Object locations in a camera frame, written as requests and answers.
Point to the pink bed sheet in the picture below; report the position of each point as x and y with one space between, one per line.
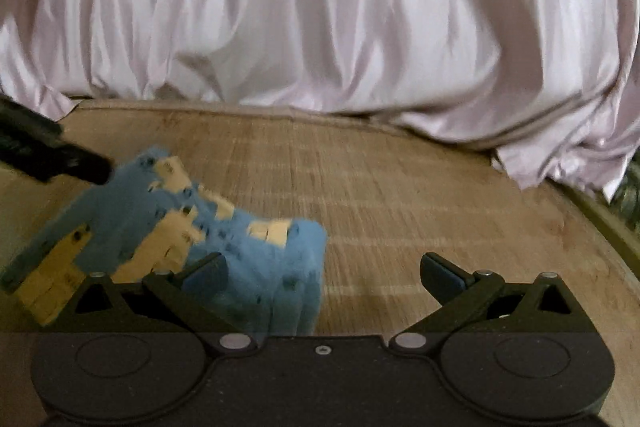
320 7

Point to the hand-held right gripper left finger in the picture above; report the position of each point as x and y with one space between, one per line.
207 276

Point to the green patterned cloth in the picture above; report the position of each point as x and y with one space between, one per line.
629 194

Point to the blue pants with yellow print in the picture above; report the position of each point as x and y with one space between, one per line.
210 227

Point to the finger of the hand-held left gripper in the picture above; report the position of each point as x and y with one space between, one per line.
45 147

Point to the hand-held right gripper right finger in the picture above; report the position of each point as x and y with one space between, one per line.
440 276

